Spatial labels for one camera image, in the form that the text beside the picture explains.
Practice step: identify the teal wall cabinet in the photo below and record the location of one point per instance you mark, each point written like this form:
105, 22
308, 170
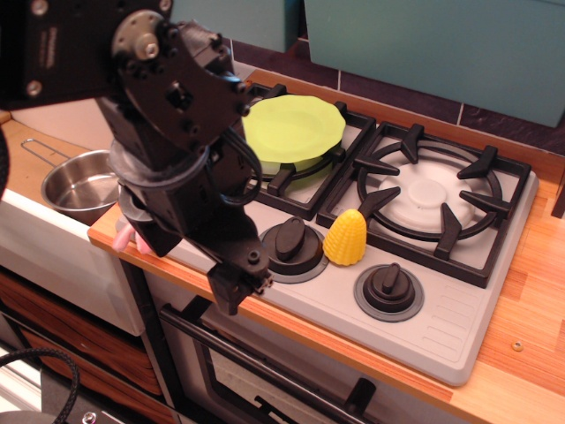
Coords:
502, 56

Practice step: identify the pink toy object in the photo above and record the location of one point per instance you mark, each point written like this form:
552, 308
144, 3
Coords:
125, 236

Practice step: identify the black left stove knob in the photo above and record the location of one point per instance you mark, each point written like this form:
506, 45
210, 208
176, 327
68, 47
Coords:
295, 251

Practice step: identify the black right stove knob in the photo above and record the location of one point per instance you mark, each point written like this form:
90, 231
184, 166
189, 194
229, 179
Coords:
389, 293

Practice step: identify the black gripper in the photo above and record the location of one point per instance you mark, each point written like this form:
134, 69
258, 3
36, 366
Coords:
226, 234

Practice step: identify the white right burner disc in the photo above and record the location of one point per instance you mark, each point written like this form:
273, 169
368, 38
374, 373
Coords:
424, 188

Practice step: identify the black right burner grate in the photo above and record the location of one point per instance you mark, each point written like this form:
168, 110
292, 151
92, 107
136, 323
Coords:
468, 253

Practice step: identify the black oven door handle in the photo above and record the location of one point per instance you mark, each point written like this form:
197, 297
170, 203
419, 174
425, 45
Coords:
260, 368

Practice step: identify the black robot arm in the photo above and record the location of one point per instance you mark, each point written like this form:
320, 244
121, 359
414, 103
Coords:
172, 100

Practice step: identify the grey toy stove top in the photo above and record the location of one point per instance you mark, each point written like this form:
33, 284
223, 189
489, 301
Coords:
442, 340

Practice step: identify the yellow toy corn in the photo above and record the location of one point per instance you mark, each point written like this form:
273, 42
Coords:
345, 242

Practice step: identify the small stainless steel pot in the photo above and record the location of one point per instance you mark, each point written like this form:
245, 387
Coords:
82, 187

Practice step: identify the black stove knob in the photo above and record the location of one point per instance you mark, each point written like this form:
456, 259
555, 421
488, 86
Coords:
389, 293
295, 251

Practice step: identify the light green plastic plate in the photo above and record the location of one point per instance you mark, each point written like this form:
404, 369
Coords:
293, 128

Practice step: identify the white toy sink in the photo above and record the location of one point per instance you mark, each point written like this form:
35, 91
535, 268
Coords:
46, 247

